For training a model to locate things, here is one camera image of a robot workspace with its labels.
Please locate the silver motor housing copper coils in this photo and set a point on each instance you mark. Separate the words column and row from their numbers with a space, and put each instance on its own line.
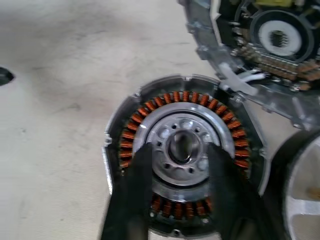
column 190, row 112

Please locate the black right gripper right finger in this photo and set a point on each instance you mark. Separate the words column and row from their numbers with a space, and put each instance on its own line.
column 230, row 200

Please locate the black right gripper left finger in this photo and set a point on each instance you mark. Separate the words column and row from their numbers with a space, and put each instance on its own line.
column 135, row 190

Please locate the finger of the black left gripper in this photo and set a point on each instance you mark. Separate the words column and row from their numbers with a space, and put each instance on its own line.
column 5, row 77

